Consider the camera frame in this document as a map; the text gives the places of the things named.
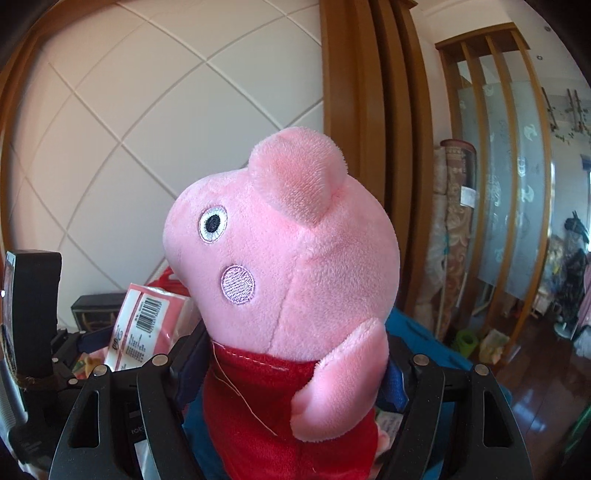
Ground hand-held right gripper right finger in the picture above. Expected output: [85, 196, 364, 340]
[383, 353, 529, 480]

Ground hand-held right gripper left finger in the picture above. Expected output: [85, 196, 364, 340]
[48, 330, 211, 480]

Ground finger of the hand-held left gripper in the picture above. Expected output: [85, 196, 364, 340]
[55, 325, 116, 356]
[48, 353, 83, 388]

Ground blue storage box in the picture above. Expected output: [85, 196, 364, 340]
[182, 308, 513, 480]

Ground pig plush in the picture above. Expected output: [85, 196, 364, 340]
[165, 127, 401, 480]

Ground black gift box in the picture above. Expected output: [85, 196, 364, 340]
[71, 293, 127, 333]

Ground pink and white carton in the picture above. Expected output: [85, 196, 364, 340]
[104, 282, 190, 372]

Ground green roll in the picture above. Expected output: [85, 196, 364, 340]
[455, 330, 479, 359]

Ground red toy suitcase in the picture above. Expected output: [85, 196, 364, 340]
[145, 268, 190, 296]

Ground yellow bag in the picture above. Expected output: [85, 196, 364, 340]
[479, 329, 509, 366]

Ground clothes rack with dark clothes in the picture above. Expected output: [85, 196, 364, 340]
[551, 210, 591, 326]

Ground white padded headboard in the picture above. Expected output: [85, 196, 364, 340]
[9, 0, 326, 333]

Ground dark red rolled carpet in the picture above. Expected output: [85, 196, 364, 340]
[438, 138, 477, 342]

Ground wooden slatted partition screen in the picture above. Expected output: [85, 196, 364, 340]
[434, 23, 555, 365]

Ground wooden headboard pillar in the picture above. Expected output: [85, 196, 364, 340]
[318, 0, 435, 342]

